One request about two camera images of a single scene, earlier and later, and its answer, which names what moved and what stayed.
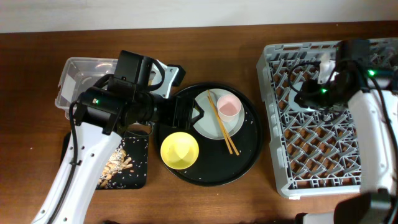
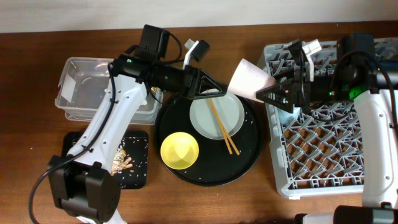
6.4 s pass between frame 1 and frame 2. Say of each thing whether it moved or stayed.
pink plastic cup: moved
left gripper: moved
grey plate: stayed
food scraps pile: stayed
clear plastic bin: stayed
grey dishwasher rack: stayed
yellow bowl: stayed
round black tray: stayed
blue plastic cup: moved
